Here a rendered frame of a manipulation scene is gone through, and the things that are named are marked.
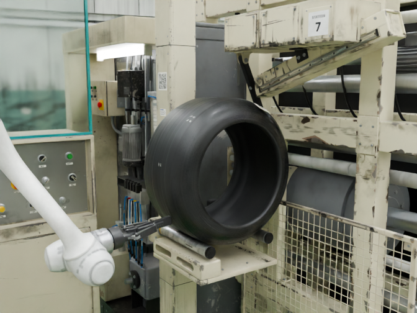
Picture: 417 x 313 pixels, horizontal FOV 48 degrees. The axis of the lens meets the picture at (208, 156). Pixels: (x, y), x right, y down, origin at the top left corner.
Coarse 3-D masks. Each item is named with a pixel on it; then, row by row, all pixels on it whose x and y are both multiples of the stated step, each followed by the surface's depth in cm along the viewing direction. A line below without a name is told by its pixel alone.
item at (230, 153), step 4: (228, 148) 226; (232, 148) 226; (228, 152) 227; (232, 152) 227; (228, 156) 227; (232, 156) 225; (228, 160) 227; (232, 160) 226; (228, 164) 227; (232, 164) 227; (228, 168) 228; (232, 168) 229; (228, 172) 228; (232, 172) 226; (228, 176) 228; (228, 180) 229
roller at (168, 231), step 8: (160, 232) 192; (168, 232) 186; (176, 232) 183; (176, 240) 181; (184, 240) 176; (192, 240) 173; (192, 248) 172; (200, 248) 167; (208, 248) 165; (208, 256) 165
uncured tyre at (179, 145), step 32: (160, 128) 171; (192, 128) 159; (224, 128) 162; (256, 128) 194; (160, 160) 163; (192, 160) 157; (256, 160) 202; (288, 160) 183; (160, 192) 165; (192, 192) 158; (224, 192) 203; (256, 192) 199; (192, 224) 162; (224, 224) 194; (256, 224) 177
